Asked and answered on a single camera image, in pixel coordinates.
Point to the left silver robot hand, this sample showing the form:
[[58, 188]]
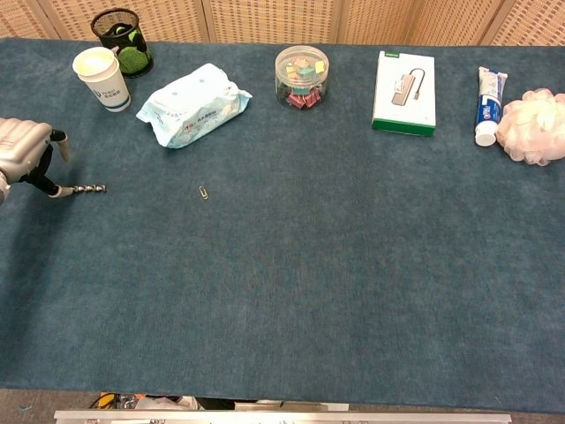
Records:
[[22, 146]]

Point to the pink bath loofah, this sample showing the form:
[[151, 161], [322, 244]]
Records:
[[529, 128]]

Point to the clear jar of binder clips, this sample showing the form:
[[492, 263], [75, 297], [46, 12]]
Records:
[[302, 88]]

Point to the green sponge scrubber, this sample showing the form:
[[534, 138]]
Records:
[[130, 59]]

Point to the wet wipes pack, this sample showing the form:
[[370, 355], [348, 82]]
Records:
[[194, 106]]

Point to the metal bead chain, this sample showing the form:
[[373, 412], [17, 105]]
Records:
[[90, 188]]

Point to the aluminium rail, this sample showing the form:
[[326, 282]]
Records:
[[282, 417]]

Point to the white USB hub box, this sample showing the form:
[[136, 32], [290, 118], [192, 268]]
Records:
[[404, 97]]

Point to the bamboo folding screen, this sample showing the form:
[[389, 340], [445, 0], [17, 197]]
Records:
[[273, 17]]

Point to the white paper cup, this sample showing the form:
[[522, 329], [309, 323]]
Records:
[[106, 84]]

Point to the white blue toothpaste tube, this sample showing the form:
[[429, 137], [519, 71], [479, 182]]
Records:
[[487, 110]]

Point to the small metal paper clip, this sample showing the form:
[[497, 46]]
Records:
[[203, 192]]

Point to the teal felt table cloth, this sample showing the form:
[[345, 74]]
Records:
[[282, 265]]

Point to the black mesh pen holder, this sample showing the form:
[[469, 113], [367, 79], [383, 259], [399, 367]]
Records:
[[100, 33]]

